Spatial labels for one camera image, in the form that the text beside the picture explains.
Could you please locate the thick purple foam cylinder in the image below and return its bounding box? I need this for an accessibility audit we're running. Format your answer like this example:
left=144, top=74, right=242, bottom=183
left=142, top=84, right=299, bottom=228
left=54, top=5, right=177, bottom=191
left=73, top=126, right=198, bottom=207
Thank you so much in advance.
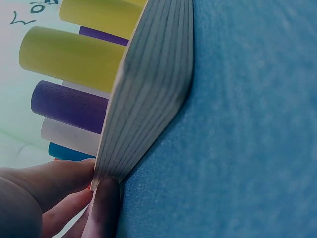
left=30, top=80, right=110, bottom=135

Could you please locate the person's left hand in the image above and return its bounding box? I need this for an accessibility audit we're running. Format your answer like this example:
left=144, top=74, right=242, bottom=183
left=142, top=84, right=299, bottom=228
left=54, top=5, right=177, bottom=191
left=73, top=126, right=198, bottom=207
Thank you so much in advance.
left=0, top=158, right=122, bottom=238

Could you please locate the thin purple foam cylinder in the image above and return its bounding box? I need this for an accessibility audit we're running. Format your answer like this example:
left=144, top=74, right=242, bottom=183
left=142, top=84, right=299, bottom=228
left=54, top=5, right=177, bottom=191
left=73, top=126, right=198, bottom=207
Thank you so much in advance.
left=79, top=25, right=130, bottom=47

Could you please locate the wood-grain board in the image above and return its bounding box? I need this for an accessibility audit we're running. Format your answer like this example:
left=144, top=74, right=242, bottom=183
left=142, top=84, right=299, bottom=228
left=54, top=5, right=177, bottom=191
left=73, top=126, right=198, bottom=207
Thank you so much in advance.
left=90, top=0, right=195, bottom=192

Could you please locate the yellow foam cylinder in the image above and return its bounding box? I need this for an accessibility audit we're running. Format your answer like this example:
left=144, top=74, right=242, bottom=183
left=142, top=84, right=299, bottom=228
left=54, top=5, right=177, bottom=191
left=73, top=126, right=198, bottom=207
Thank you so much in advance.
left=59, top=0, right=149, bottom=40
left=18, top=25, right=127, bottom=94

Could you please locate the blue foam cylinder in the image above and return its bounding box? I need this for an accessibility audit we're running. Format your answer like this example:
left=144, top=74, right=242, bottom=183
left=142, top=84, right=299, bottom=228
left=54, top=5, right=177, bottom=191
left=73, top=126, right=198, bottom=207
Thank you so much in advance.
left=48, top=141, right=97, bottom=162

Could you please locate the thick white foam cylinder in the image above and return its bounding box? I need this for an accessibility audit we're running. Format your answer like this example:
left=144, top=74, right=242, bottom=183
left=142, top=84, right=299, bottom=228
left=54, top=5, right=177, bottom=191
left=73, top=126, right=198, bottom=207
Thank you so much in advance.
left=40, top=117, right=103, bottom=158

